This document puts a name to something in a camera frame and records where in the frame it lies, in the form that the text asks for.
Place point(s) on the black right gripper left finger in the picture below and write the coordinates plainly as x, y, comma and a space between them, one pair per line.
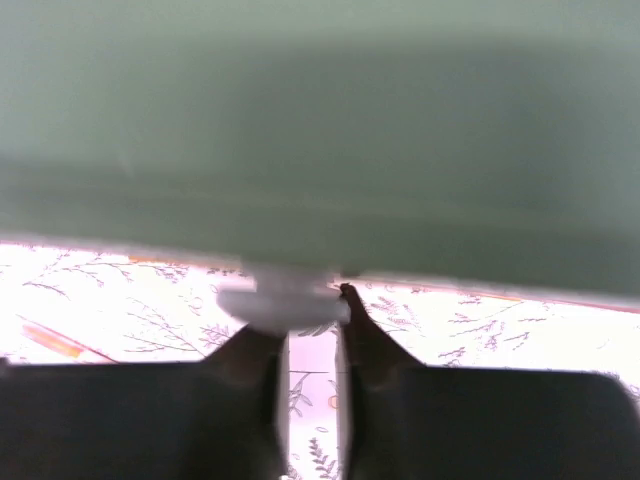
217, 418

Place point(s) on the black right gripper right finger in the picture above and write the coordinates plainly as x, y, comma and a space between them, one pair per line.
413, 421

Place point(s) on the red drawer box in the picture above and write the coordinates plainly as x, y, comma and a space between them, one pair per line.
54, 259

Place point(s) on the orange pen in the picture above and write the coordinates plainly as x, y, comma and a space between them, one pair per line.
64, 345

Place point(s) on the green drawer box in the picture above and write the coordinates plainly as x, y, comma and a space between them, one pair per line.
492, 142

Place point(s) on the floral patterned table mat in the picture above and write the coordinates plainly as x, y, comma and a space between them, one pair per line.
142, 315

